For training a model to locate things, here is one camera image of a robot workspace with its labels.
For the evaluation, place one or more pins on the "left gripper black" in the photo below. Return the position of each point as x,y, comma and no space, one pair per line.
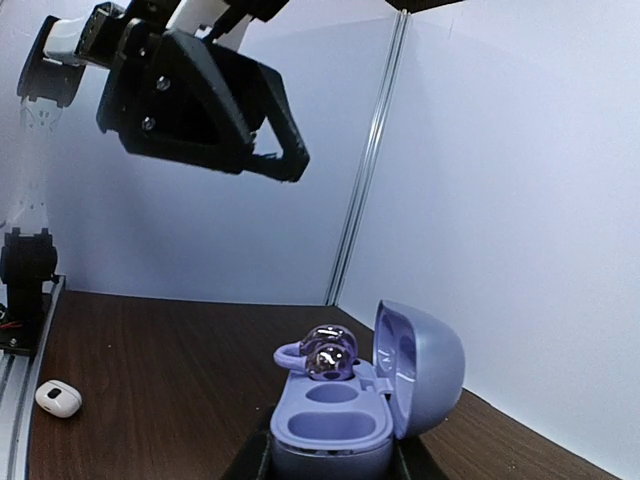
173,97

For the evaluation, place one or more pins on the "lavender earbud charging case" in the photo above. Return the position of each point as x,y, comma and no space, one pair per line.
346,429

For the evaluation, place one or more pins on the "purple earbud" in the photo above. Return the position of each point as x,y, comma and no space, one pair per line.
326,353

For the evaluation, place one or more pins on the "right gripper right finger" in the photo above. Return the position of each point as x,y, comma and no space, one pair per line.
412,460

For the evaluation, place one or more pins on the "left aluminium frame post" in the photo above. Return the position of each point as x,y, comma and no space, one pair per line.
368,160

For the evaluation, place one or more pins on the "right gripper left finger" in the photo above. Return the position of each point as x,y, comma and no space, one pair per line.
253,460

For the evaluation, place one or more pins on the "front aluminium rail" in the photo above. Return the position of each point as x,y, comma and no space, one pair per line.
19,381

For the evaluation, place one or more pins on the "cream white charging case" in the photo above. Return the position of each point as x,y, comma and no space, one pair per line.
58,398

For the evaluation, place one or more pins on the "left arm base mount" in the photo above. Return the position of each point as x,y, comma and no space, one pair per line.
28,262

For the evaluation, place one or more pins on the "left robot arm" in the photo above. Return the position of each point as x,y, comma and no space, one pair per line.
45,87

